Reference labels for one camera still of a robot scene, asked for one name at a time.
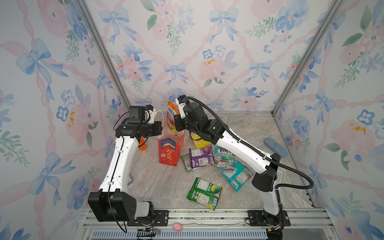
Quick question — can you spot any green candy bag back side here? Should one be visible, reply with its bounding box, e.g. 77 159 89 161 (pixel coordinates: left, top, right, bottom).
187 177 223 211

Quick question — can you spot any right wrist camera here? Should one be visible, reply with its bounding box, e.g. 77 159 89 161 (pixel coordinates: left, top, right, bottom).
176 95 186 114

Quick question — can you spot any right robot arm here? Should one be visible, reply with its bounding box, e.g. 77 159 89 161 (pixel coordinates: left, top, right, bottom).
175 98 285 228

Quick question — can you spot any aluminium front rail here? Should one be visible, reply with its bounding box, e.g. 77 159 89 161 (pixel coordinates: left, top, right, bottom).
78 209 340 240

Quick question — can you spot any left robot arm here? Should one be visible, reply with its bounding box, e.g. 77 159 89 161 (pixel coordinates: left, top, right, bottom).
88 121 163 226

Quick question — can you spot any teal candy bag back side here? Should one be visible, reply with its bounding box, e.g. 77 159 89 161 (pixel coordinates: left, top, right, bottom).
222 161 254 192

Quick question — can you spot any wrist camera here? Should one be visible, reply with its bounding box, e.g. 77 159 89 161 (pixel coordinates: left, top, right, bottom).
127 105 156 124
176 95 186 114

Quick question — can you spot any small green snack packet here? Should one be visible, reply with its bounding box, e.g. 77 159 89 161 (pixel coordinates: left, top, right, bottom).
181 154 194 172

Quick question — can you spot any red paper gift bag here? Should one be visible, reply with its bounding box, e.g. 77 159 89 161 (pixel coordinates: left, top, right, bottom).
158 132 185 167

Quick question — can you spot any orange plastic bottle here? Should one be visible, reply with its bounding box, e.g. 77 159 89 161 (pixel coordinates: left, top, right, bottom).
138 137 148 151

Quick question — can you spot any teal Fox's mint blossom bag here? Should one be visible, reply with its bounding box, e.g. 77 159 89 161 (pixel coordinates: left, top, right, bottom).
214 146 235 170

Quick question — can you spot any purple snack packet back side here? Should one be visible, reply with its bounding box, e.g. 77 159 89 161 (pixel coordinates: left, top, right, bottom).
189 146 215 170

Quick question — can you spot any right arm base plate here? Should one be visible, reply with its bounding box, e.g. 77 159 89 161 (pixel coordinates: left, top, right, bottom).
246 210 291 227

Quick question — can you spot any blue glasses case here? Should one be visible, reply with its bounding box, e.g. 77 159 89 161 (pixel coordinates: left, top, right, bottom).
264 138 288 158

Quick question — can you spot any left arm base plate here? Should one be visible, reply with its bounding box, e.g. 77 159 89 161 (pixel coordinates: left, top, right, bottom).
126 210 169 227

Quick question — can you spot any yellow snack packet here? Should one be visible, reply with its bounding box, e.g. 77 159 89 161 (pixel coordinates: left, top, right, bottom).
189 133 211 149

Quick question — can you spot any black corrugated cable hose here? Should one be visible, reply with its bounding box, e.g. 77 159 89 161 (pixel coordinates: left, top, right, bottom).
183 96 315 190

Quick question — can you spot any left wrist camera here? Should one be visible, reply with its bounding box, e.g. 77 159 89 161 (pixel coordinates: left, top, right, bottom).
127 105 156 124

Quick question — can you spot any pink small toy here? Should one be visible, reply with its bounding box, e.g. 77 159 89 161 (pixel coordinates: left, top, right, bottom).
173 223 183 233

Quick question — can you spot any orange Fox's fruits candy bag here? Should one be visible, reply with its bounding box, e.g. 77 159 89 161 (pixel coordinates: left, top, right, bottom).
167 101 179 137

